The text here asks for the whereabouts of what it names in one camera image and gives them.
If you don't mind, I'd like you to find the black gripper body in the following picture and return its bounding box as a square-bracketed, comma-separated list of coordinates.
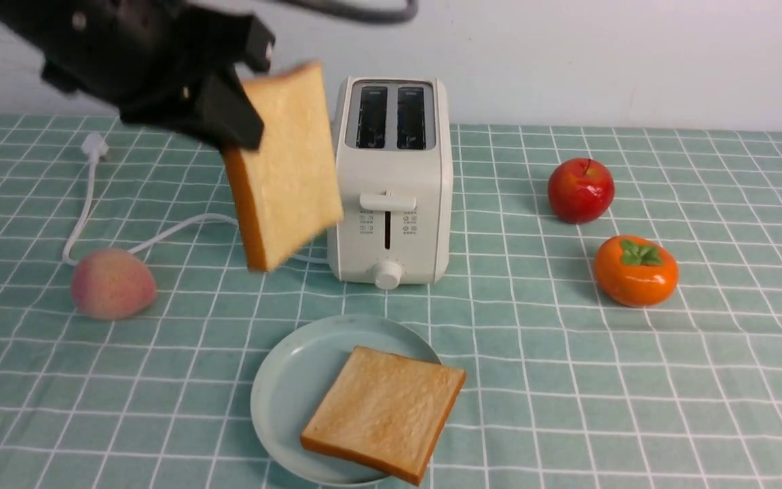
[0, 1, 248, 126]

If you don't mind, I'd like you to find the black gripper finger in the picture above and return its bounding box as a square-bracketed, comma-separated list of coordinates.
[181, 71, 265, 151]
[239, 18, 276, 74]

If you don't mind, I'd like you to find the toast slice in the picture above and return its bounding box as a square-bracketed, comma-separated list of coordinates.
[223, 61, 343, 272]
[300, 346, 466, 486]

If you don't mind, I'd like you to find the white two-slot toaster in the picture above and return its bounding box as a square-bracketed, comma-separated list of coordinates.
[328, 77, 454, 290]

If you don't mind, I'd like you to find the pink peach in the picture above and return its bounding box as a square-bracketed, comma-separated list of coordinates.
[71, 248, 157, 321]

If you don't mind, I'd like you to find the light green round plate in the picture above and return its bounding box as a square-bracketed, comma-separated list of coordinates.
[250, 314, 441, 488]

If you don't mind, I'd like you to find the red apple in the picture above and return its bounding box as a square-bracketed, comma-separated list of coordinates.
[547, 158, 615, 225]

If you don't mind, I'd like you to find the orange persimmon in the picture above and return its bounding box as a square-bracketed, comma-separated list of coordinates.
[593, 235, 679, 308]

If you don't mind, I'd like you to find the green checkered tablecloth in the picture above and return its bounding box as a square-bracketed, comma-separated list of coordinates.
[0, 114, 782, 488]

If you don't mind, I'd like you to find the white power cable with plug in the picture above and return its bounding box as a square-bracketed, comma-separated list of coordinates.
[62, 132, 330, 266]

